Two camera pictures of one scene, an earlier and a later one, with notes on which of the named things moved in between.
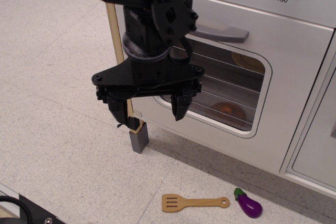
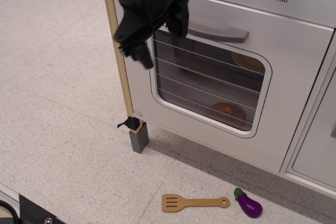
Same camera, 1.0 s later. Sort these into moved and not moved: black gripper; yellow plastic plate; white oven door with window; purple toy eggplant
Moved: black gripper
Not moved: white oven door with window; purple toy eggplant; yellow plastic plate
